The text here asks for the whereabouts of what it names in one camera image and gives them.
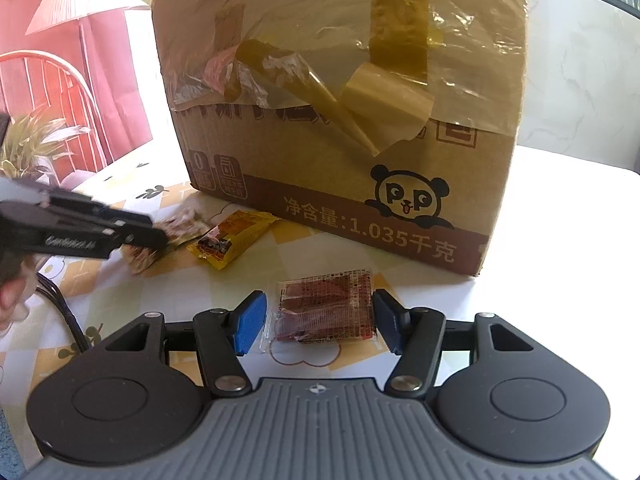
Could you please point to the brown cardboard box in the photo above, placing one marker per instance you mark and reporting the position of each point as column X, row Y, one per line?
column 350, row 110

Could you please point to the red printed wall poster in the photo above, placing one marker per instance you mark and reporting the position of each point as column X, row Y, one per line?
column 75, row 60

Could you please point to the yellow packing tape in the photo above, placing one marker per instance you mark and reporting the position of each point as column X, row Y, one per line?
column 350, row 105
column 400, row 25

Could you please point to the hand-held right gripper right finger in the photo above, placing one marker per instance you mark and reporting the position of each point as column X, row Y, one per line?
column 387, row 324

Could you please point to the person's left hand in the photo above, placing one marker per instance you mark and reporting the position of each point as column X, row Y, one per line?
column 15, row 290

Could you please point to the red clear snack packet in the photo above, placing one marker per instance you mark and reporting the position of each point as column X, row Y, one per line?
column 322, row 307

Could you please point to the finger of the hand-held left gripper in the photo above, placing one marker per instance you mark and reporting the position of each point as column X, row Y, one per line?
column 127, row 218
column 142, row 239

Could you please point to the yellow snack packet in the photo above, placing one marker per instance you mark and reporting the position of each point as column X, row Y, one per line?
column 230, row 240

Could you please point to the brown snack packet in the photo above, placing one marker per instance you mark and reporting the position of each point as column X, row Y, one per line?
column 165, row 240

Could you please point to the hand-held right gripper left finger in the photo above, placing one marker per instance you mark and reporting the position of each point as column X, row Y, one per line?
column 251, row 321

